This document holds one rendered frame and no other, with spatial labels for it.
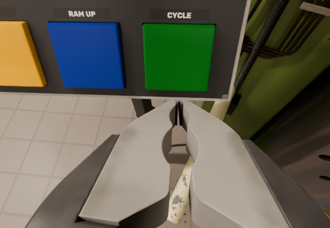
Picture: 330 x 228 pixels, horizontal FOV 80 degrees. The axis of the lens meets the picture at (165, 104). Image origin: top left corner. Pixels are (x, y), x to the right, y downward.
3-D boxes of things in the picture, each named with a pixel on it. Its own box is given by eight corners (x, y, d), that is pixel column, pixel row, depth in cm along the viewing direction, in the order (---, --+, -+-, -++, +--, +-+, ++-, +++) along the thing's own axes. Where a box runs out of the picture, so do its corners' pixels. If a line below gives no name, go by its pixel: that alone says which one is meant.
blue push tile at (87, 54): (124, 90, 24) (117, 24, 20) (63, 88, 24) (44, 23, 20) (127, 83, 26) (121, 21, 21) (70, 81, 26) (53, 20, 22)
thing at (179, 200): (179, 226, 50) (180, 227, 45) (161, 214, 51) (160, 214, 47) (234, 93, 68) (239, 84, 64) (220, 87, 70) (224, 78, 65)
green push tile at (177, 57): (207, 93, 23) (216, 26, 20) (145, 91, 24) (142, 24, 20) (205, 86, 25) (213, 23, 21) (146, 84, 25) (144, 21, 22)
